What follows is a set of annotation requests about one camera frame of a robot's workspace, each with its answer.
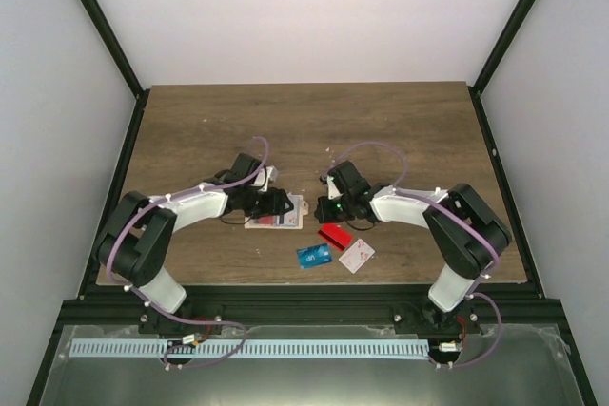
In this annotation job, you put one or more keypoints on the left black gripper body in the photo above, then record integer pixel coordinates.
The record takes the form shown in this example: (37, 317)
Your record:
(259, 207)

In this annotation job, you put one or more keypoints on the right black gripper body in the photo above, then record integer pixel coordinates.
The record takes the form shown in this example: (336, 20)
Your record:
(338, 214)

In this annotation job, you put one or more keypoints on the red card black stripe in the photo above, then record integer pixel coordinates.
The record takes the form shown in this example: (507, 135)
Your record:
(336, 236)

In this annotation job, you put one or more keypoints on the beige leather card holder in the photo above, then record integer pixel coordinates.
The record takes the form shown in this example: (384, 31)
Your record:
(291, 220)

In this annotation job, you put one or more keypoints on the white card pink pattern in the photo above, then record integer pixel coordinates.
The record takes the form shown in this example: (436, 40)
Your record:
(355, 256)

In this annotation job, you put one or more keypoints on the blue white card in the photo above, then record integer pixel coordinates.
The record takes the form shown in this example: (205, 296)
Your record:
(314, 256)

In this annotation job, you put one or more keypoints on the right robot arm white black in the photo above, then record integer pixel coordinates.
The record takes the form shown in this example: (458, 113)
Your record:
(468, 233)

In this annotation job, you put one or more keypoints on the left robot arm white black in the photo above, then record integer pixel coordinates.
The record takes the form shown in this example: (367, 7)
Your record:
(134, 242)

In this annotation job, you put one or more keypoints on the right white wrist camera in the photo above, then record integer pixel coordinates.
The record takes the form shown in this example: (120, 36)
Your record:
(333, 192)

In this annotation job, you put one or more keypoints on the black aluminium front rail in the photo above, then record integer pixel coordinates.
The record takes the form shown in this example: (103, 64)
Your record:
(404, 307)

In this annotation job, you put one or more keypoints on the light blue slotted cable duct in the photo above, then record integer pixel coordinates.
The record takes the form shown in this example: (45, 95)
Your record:
(256, 348)

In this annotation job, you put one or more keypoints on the left black frame post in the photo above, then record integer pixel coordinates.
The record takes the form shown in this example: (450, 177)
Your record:
(113, 46)

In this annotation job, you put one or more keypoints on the black frame post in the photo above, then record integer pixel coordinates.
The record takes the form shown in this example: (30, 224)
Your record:
(507, 36)
(113, 46)

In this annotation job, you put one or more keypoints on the right black frame post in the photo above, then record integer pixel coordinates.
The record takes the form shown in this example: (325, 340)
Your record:
(507, 36)

